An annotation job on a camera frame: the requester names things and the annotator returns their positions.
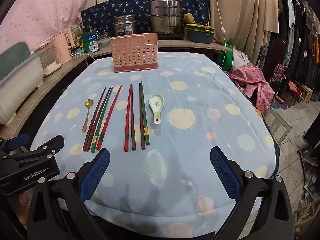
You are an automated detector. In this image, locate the steel rice cooker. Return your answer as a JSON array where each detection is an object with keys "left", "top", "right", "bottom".
[{"left": 114, "top": 15, "right": 140, "bottom": 37}]

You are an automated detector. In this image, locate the green tin can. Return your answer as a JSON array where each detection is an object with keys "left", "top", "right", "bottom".
[{"left": 82, "top": 31, "right": 99, "bottom": 53}]

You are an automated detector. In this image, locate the gold flower spoon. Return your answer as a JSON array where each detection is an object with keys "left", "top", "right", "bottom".
[{"left": 82, "top": 99, "right": 93, "bottom": 132}]

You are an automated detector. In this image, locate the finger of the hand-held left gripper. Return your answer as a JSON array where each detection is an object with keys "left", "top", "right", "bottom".
[
  {"left": 29, "top": 134, "right": 65, "bottom": 157},
  {"left": 0, "top": 133, "right": 30, "bottom": 153}
]

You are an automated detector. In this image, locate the pink dotted curtain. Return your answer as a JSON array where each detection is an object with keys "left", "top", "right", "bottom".
[{"left": 0, "top": 0, "right": 100, "bottom": 53}]

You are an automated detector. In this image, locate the white clear jug appliance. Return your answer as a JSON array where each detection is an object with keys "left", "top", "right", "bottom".
[{"left": 34, "top": 44, "right": 62, "bottom": 77}]

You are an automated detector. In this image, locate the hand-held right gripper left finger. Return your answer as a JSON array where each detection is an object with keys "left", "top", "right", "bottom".
[{"left": 29, "top": 147, "right": 111, "bottom": 240}]

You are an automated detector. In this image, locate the small wooden stool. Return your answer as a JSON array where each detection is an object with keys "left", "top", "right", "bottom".
[{"left": 299, "top": 84, "right": 313, "bottom": 103}]

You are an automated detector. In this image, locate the person's left hand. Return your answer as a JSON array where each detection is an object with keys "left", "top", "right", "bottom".
[{"left": 17, "top": 192, "right": 34, "bottom": 227}]

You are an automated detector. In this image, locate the white carton box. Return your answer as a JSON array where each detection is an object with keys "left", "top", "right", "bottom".
[{"left": 70, "top": 25, "right": 83, "bottom": 40}]

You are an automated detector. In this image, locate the green chopstick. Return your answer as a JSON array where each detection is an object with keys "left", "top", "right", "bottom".
[
  {"left": 141, "top": 82, "right": 150, "bottom": 146},
  {"left": 91, "top": 87, "right": 114, "bottom": 153}
]

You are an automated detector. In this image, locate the steel steamer pot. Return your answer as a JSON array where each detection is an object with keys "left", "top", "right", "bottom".
[{"left": 149, "top": 0, "right": 188, "bottom": 35}]

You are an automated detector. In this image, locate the black induction cooker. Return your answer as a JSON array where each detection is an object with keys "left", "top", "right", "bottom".
[{"left": 157, "top": 32, "right": 186, "bottom": 40}]

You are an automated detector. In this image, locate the light wooden countertop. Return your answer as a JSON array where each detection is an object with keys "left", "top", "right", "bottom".
[{"left": 90, "top": 37, "right": 233, "bottom": 55}]

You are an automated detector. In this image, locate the green cloth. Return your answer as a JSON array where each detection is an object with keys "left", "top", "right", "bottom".
[{"left": 216, "top": 44, "right": 234, "bottom": 70}]

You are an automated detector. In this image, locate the white ceramic soup spoon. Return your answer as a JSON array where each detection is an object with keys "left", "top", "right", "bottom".
[{"left": 149, "top": 93, "right": 164, "bottom": 125}]

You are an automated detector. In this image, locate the yellow bowl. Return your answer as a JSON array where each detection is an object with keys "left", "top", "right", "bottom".
[{"left": 185, "top": 24, "right": 215, "bottom": 32}]

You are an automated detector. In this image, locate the navy leaf print cloth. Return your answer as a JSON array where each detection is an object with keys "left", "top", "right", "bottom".
[{"left": 80, "top": 0, "right": 210, "bottom": 34}]

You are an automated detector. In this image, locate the red chopstick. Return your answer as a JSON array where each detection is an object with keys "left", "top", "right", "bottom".
[
  {"left": 97, "top": 84, "right": 123, "bottom": 150},
  {"left": 124, "top": 84, "right": 132, "bottom": 152}
]

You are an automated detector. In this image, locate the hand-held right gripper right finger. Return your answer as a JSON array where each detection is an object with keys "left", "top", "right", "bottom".
[{"left": 209, "top": 146, "right": 295, "bottom": 240}]

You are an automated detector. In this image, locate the pink perforated utensil holder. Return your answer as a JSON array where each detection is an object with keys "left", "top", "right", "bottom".
[{"left": 109, "top": 32, "right": 159, "bottom": 73}]

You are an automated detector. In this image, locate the small lidded steel pot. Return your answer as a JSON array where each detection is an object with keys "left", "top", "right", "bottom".
[{"left": 97, "top": 30, "right": 113, "bottom": 42}]

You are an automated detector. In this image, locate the pink pineapple print cloth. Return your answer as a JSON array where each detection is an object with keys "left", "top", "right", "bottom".
[{"left": 226, "top": 64, "right": 275, "bottom": 113}]

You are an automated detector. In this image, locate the blue planet print tablecloth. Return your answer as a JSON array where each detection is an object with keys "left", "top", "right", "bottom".
[{"left": 30, "top": 52, "right": 277, "bottom": 235}]

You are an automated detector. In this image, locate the blue bowl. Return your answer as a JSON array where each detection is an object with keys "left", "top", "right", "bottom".
[{"left": 187, "top": 29, "right": 215, "bottom": 43}]

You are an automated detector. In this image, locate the pink electric kettle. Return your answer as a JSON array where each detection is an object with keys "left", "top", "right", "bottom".
[{"left": 51, "top": 29, "right": 75, "bottom": 64}]

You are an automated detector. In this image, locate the row of hanging clothes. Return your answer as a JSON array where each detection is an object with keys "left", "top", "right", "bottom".
[{"left": 272, "top": 0, "right": 320, "bottom": 80}]

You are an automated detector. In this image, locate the wood grain side shelf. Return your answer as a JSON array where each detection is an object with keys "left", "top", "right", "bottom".
[{"left": 0, "top": 54, "right": 89, "bottom": 140}]

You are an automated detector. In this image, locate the white storage box teal lid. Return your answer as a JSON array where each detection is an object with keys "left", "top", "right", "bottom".
[{"left": 0, "top": 42, "right": 44, "bottom": 125}]

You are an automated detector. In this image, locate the grey metal frame stool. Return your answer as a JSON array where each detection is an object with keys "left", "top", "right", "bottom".
[{"left": 264, "top": 107, "right": 292, "bottom": 145}]

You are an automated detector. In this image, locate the beige curtain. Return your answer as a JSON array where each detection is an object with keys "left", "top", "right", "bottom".
[{"left": 187, "top": 0, "right": 279, "bottom": 67}]

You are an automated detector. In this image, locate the white cord with switch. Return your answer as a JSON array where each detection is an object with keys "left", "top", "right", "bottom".
[{"left": 211, "top": 0, "right": 227, "bottom": 46}]

